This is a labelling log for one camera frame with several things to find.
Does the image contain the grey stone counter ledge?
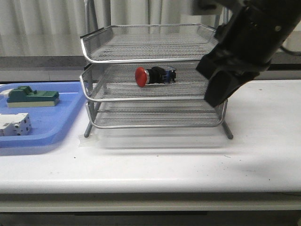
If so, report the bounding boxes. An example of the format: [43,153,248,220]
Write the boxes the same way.
[0,31,301,69]

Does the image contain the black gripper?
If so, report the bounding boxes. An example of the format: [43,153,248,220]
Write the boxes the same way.
[196,0,301,107]

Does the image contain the silver mesh tray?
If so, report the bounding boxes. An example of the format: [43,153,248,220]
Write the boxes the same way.
[86,100,227,129]
[79,62,208,102]
[80,24,218,64]

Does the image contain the red emergency stop push button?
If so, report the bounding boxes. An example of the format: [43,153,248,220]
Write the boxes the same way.
[135,66,176,87]

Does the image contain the green and cream relay module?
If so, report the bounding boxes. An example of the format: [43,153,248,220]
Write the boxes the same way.
[7,86,59,108]

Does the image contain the white circuit breaker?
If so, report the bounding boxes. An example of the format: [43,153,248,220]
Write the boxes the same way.
[0,113,32,137]

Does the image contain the clear tape patch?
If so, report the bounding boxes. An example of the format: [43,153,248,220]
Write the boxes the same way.
[79,135,98,148]

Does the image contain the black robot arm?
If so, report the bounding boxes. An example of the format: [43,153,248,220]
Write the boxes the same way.
[196,0,301,107]

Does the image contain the blue plastic tray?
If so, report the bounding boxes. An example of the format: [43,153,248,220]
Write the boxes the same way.
[0,81,86,148]

